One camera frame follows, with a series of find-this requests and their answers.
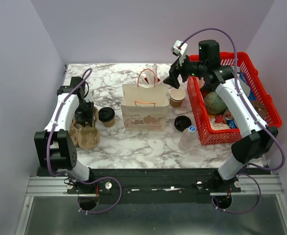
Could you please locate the purple cable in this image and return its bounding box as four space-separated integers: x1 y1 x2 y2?
46 68 122 214
179 28 286 214

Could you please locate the cardboard cup carrier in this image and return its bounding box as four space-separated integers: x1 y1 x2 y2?
78 107 101 149
69 120 79 147

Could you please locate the green melon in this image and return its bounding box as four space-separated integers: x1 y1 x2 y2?
204 92 227 115

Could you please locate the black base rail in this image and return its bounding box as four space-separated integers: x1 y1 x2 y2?
67 168 241 204

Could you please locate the brown paper coffee cup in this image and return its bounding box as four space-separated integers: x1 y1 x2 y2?
102 118 115 128

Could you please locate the clear plastic water bottle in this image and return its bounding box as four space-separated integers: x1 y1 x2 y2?
178 125 197 152

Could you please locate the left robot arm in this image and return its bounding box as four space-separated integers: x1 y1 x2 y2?
34 77 95 193

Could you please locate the black coffee cup lid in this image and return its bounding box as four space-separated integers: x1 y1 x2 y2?
98 107 115 122

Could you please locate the paper takeout bag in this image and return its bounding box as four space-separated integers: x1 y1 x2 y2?
121 68 169 131

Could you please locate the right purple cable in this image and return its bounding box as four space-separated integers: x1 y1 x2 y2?
179 28 286 214

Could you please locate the red plastic basket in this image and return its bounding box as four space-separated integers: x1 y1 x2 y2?
187 52 283 145

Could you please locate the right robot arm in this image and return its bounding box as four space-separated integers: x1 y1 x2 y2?
164 40 278 192

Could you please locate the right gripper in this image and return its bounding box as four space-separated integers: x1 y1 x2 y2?
162 50 206 90

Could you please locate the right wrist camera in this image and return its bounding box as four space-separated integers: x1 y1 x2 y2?
171 40 188 66

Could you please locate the aluminium frame rail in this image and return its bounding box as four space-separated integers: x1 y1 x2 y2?
26 175 285 197

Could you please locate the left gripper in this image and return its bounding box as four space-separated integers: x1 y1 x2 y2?
75 100 95 127

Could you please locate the stack of black lids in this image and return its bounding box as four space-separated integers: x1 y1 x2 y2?
174 116 192 132

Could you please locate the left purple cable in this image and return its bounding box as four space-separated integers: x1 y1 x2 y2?
46 68 122 214

